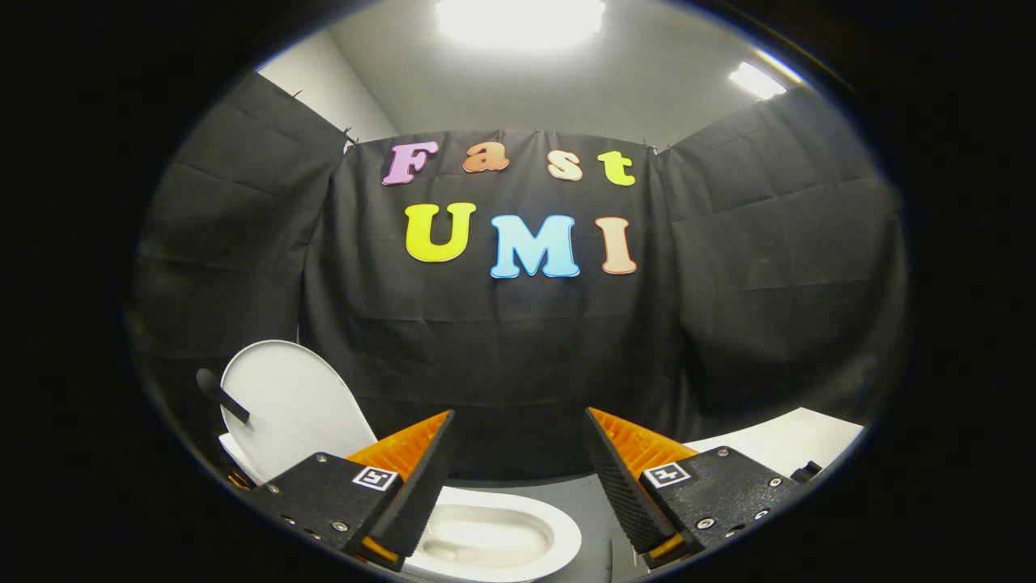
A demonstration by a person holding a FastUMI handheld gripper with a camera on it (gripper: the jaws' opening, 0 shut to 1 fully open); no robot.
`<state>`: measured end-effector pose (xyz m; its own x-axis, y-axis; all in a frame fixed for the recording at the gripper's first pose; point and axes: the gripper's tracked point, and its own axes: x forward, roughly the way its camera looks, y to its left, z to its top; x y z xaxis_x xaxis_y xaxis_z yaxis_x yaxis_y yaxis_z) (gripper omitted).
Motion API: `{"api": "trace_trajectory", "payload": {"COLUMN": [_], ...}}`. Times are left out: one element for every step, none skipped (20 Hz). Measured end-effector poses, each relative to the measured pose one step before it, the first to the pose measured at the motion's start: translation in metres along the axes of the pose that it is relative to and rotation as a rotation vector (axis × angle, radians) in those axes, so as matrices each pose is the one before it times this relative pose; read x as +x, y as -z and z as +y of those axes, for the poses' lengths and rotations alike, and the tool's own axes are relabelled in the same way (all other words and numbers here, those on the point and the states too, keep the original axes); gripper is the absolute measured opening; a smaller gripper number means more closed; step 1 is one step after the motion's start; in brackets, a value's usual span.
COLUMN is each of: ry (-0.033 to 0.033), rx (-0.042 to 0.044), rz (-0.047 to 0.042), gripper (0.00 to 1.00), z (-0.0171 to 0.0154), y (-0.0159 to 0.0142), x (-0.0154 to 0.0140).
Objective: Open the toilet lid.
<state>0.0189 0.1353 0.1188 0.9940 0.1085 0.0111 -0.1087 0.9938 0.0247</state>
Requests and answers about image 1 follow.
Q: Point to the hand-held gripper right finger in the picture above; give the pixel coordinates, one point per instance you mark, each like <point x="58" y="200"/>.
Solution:
<point x="622" y="494"/>

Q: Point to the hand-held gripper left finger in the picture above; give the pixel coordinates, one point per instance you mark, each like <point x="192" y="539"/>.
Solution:
<point x="417" y="494"/>

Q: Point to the black round lid pull tab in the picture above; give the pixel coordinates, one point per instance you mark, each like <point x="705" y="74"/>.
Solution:
<point x="222" y="394"/>

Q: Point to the white ceramic toilet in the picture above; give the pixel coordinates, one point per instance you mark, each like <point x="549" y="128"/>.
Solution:
<point x="494" y="534"/>

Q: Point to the white metal cabinet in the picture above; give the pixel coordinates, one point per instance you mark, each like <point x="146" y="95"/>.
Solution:
<point x="793" y="441"/>

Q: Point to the black backdrop cloth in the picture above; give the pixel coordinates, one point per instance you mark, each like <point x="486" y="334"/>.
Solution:
<point x="518" y="340"/>

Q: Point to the black object on cabinet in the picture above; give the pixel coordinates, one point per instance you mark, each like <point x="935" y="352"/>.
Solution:
<point x="805" y="471"/>

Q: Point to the large ceiling light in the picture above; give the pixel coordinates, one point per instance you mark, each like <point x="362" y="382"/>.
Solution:
<point x="518" y="20"/>

